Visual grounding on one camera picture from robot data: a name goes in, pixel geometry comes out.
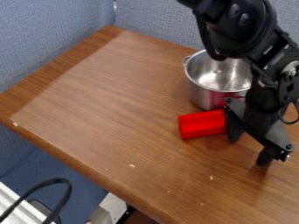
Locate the metal pot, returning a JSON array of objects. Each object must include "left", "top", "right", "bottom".
[{"left": 181, "top": 50, "right": 252, "bottom": 110}]

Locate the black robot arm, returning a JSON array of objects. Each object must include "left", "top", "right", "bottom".
[{"left": 176, "top": 0, "right": 299, "bottom": 167}]

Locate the black cable loop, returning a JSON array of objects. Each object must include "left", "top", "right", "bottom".
[{"left": 0, "top": 178, "right": 73, "bottom": 224}]

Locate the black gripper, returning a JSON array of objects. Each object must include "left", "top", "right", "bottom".
[{"left": 224, "top": 97, "right": 295, "bottom": 167}]

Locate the white table frame part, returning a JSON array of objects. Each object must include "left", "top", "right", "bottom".
[{"left": 85, "top": 193, "right": 127, "bottom": 224}]

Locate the red plastic block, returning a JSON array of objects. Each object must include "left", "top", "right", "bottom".
[{"left": 177, "top": 109, "right": 225, "bottom": 139}]

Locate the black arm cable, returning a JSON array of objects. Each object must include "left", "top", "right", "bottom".
[{"left": 191, "top": 11, "right": 227, "bottom": 62}]

